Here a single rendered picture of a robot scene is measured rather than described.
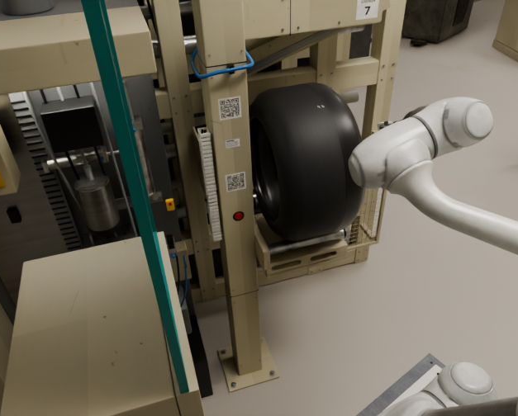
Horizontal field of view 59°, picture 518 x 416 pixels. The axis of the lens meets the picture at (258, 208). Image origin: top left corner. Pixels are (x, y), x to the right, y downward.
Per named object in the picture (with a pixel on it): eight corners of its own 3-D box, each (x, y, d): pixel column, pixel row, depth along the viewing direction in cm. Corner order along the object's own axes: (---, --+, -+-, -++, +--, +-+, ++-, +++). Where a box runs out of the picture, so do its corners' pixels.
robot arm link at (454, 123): (448, 92, 102) (396, 116, 101) (494, 82, 87) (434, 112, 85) (463, 135, 104) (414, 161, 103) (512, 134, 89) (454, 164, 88)
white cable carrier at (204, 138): (213, 242, 181) (199, 134, 152) (211, 234, 185) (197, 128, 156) (224, 238, 182) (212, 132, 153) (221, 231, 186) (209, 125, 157)
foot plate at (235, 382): (230, 392, 232) (229, 390, 230) (217, 350, 252) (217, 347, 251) (279, 377, 237) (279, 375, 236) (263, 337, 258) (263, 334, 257)
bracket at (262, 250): (263, 271, 181) (263, 252, 175) (237, 213, 212) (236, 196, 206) (272, 268, 182) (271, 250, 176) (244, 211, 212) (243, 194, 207)
